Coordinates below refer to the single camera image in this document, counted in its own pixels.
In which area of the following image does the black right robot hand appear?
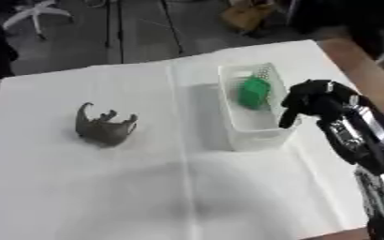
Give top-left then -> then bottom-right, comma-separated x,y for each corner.
277,79 -> 362,129

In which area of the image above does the green toy object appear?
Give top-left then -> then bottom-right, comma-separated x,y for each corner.
236,76 -> 273,111

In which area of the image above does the white plastic basket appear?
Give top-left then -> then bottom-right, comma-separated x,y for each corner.
216,62 -> 303,152

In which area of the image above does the tan bag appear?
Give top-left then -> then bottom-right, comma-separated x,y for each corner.
219,0 -> 279,32

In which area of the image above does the black tripod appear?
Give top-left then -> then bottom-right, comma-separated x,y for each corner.
101,0 -> 185,65

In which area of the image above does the grey toy dinosaur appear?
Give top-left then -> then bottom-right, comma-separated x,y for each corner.
74,101 -> 140,147

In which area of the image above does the white office chair base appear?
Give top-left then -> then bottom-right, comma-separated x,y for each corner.
2,0 -> 76,40

